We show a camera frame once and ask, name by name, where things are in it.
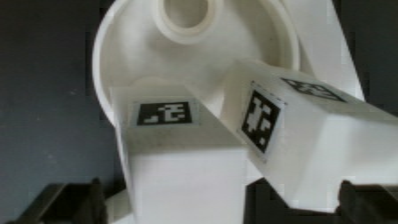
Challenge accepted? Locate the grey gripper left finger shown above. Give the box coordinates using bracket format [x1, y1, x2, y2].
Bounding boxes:
[6, 183, 65, 224]

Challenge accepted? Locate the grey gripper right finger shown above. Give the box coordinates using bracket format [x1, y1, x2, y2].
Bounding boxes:
[376, 185, 398, 210]

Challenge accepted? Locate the white stool leg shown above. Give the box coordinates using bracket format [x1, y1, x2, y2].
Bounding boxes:
[219, 60, 398, 212]
[109, 86, 246, 224]

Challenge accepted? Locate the white round stool seat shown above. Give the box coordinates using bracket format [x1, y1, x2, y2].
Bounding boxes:
[90, 0, 303, 128]

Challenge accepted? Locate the white L-shaped wall fixture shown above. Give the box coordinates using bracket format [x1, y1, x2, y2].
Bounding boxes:
[282, 0, 363, 99]

